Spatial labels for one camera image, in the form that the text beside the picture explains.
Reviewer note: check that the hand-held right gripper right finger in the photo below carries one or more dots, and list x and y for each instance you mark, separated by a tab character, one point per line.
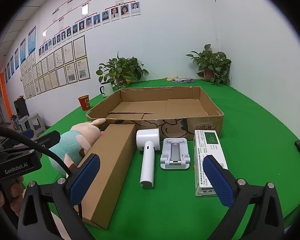
218	182

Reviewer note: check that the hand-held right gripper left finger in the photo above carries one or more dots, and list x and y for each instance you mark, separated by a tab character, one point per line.
86	177

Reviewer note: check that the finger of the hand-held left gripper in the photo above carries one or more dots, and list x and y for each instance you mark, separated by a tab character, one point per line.
48	138

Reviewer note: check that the pink and teal plush toy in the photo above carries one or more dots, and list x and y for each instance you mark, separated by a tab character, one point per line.
75	140

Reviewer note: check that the long brown cardboard box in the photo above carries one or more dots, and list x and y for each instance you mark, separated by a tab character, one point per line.
110	160

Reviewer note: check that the white and green medicine box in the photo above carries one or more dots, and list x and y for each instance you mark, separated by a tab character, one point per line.
210	150

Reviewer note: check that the white folding phone stand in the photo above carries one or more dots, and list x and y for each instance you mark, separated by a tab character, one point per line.
175	155

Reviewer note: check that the white hair dryer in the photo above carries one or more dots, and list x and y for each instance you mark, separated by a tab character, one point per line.
148	162

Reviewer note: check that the shallow cardboard tray box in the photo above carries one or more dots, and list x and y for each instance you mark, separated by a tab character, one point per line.
140	105

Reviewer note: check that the person's left hand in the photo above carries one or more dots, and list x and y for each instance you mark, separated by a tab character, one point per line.
15	197

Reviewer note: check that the grey plastic stool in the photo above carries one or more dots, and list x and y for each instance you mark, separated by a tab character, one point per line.
37	125
23	123

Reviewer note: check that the black cabinet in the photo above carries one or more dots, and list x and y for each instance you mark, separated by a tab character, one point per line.
21	107

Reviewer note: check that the red paper cup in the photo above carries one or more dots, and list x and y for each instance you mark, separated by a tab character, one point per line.
84	103

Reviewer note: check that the green table cloth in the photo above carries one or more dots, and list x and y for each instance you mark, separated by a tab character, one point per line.
252	120

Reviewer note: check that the white enamel mug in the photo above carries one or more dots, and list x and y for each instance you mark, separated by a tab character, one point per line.
107	90

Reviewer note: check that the potted green plant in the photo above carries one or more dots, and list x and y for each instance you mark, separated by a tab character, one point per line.
212	62
120	70

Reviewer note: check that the blue patterned tissue pack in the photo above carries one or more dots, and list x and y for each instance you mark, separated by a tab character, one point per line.
183	80

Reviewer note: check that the yellow paper item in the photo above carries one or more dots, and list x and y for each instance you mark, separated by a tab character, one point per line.
170	79

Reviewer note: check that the group of framed wall certificates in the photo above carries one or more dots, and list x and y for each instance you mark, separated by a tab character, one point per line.
60	67

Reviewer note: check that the row of blue wall posters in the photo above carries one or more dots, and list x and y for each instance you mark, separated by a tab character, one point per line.
32	40

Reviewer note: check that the wall chart of portrait photos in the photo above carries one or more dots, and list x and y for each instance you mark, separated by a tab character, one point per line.
97	20

